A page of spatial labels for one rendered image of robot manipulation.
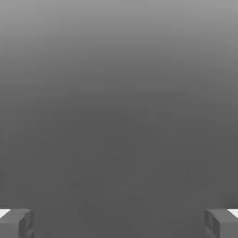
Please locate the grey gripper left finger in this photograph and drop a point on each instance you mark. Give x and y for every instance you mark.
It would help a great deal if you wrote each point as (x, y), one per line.
(13, 223)

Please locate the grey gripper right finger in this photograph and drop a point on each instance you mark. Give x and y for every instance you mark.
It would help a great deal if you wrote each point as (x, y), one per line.
(223, 224)

